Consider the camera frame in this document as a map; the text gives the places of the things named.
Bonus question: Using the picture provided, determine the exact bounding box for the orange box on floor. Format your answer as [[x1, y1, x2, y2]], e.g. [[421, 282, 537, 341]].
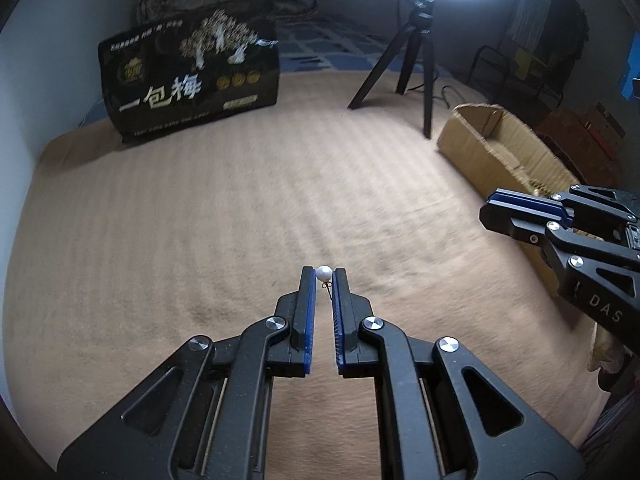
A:
[[535, 103, 626, 188]]

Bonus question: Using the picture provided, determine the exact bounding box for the black snack bag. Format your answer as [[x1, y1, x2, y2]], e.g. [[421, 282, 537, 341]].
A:
[[98, 9, 280, 143]]

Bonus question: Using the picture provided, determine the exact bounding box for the black tripod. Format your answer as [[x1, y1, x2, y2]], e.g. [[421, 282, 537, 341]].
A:
[[348, 0, 435, 140]]

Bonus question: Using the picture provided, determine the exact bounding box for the white pearl earring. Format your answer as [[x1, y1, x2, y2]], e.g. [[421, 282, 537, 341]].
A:
[[314, 264, 333, 300]]

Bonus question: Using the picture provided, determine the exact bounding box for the black metal rack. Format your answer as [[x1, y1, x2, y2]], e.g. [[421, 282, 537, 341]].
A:
[[464, 44, 564, 106]]

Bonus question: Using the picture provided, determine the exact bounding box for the right gloved hand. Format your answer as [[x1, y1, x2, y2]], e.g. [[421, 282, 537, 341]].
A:
[[587, 324, 625, 374]]

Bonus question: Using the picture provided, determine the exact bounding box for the black power cable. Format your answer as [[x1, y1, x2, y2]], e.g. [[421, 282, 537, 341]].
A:
[[406, 71, 476, 108]]

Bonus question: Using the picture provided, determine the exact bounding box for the blue patterned bedding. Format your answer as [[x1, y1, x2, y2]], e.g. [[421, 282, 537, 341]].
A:
[[274, 14, 432, 77]]

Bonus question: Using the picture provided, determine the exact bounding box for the cardboard box tray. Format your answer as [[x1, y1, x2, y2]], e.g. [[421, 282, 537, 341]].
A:
[[437, 104, 578, 197]]

